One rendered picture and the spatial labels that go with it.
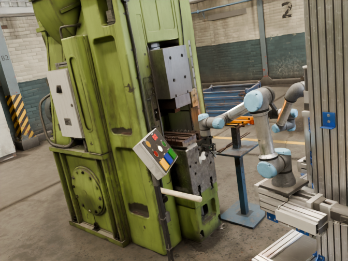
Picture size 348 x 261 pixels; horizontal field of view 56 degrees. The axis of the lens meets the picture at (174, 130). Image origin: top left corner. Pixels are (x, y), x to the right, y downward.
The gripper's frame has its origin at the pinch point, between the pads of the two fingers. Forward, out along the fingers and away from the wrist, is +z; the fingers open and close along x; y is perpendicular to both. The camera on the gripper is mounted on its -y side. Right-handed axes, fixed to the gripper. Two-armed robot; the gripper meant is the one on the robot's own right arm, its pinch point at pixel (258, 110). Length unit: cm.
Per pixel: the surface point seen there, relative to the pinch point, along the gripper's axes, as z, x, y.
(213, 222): 31, -51, 98
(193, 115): 50, -32, -2
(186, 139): 36, -65, 10
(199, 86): 52, -16, -27
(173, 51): 36, -64, -65
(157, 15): 51, -59, -95
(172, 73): 36, -69, -48
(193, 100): 48, -32, -18
